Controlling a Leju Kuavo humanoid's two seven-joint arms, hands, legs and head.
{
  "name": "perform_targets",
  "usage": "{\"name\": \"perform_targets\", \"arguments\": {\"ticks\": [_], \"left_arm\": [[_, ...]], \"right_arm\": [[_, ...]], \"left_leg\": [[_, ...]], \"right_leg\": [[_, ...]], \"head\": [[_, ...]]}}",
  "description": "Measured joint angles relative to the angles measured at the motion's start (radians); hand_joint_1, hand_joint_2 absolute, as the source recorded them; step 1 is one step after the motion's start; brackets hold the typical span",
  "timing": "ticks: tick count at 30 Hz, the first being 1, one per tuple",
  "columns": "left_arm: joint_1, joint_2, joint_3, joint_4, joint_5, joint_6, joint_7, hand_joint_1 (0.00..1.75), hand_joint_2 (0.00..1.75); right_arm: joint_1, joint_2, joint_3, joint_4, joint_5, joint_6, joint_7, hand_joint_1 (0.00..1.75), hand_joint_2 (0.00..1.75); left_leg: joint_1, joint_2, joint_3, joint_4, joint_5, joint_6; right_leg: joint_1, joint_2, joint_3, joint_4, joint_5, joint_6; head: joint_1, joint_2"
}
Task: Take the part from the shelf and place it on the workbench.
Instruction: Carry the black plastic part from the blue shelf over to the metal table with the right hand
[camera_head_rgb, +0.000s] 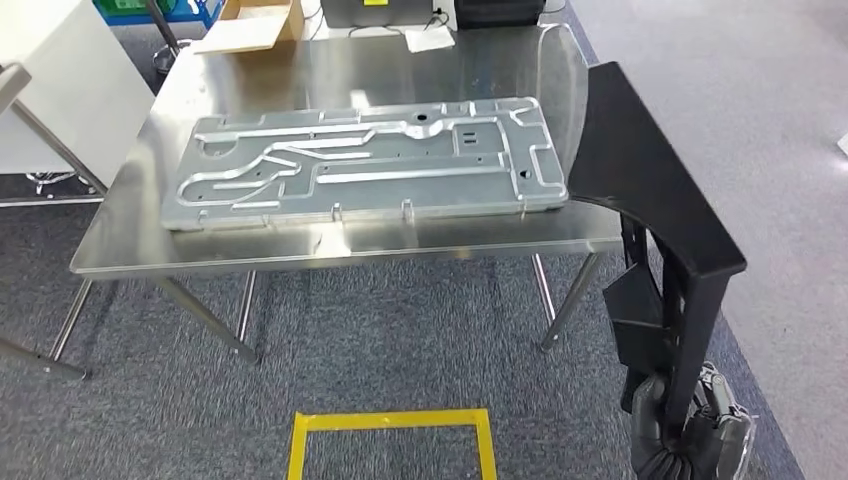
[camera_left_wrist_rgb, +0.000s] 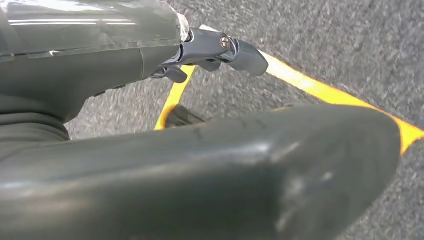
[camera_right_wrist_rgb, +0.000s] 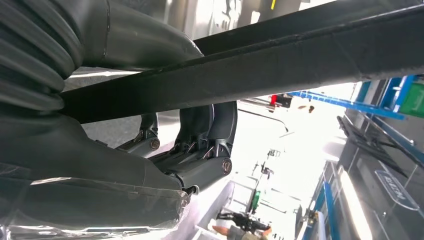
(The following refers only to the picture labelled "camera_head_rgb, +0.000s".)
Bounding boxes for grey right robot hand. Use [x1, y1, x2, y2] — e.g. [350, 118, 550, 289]
[629, 360, 757, 480]

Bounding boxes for black plastic frame part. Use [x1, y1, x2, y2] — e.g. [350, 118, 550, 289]
[566, 60, 750, 442]

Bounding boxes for stainless steel workbench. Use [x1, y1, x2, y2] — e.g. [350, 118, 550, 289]
[47, 23, 627, 366]

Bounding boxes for clear plastic shield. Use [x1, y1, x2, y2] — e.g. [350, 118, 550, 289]
[533, 23, 591, 180]

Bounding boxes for grey stamped metal panel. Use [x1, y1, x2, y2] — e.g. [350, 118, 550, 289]
[160, 96, 571, 232]

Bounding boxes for black box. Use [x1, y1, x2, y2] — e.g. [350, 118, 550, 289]
[453, 0, 548, 31]

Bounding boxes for white paper sheet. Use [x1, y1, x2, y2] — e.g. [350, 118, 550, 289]
[403, 26, 458, 55]

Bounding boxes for grey box with yellow label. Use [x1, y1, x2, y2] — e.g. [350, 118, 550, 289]
[319, 0, 437, 30]

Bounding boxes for open cardboard box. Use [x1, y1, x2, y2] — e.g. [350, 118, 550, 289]
[193, 0, 307, 56]

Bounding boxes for blue rack with green bins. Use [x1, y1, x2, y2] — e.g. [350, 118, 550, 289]
[92, 0, 225, 29]

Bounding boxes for white panel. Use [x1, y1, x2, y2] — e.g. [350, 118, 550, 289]
[0, 0, 158, 178]

